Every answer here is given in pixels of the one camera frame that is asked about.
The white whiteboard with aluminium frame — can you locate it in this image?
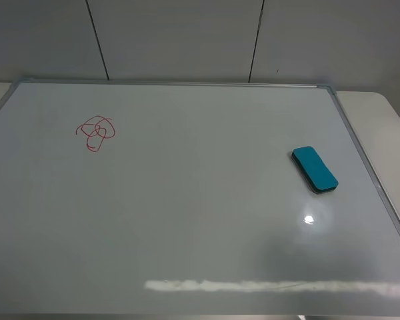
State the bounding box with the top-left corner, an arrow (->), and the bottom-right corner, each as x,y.
0,79 -> 400,317

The teal whiteboard eraser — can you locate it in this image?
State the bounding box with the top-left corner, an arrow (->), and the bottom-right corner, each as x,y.
291,146 -> 339,194

